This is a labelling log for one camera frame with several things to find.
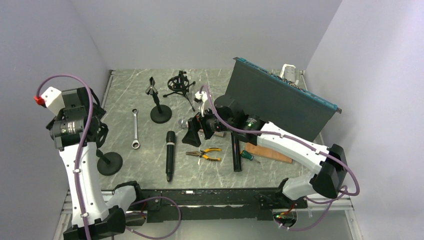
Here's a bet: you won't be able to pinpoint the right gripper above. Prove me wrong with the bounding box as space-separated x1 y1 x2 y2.
182 102 235 147

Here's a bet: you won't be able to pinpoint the glitter microphone silver grille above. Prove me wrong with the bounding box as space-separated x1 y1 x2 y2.
177 117 189 129

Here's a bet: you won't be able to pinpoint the black foam-head microphone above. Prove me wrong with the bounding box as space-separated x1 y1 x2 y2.
165 131 176 182

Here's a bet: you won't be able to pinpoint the black round-base shock mount stand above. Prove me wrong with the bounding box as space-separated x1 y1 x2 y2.
96 123 123 176

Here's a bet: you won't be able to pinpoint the black round-base clip stand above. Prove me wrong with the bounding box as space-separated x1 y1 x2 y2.
145 76 172 124

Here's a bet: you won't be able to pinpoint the black microphone silver grille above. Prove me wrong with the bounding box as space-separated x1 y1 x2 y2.
231 133 242 173

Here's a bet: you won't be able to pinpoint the black tripod shock mount stand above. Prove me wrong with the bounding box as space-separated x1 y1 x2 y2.
163 70 196 112

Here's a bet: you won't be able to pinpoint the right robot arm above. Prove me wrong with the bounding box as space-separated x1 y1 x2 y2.
182 91 348 208

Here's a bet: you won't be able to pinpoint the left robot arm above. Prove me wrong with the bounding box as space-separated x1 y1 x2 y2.
41 87 144 240

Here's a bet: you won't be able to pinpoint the yellow black pliers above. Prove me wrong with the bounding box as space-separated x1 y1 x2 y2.
185 147 222 162

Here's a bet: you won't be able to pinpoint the silver ratchet wrench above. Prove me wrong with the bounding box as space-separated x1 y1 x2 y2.
131 108 140 150

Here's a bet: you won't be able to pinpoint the brown wooden block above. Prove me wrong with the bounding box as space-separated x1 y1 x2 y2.
245 143 293 164

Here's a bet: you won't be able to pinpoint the dark teal-edged board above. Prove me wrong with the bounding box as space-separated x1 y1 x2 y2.
225 57 342 142

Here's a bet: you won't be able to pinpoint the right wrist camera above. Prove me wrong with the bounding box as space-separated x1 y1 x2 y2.
194 90 211 117

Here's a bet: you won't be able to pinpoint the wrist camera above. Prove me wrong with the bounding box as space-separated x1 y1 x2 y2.
194 90 211 117
34 86 65 116

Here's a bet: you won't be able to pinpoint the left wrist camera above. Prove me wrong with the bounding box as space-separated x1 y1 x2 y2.
34 86 65 116

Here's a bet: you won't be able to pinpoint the green handle screwdriver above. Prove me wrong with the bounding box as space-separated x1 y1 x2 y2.
240 150 261 164

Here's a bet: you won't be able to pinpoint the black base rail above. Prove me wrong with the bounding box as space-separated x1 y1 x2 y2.
130 187 327 223

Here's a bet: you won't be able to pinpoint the white bracket behind board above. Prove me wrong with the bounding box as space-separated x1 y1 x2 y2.
279 64 296 82

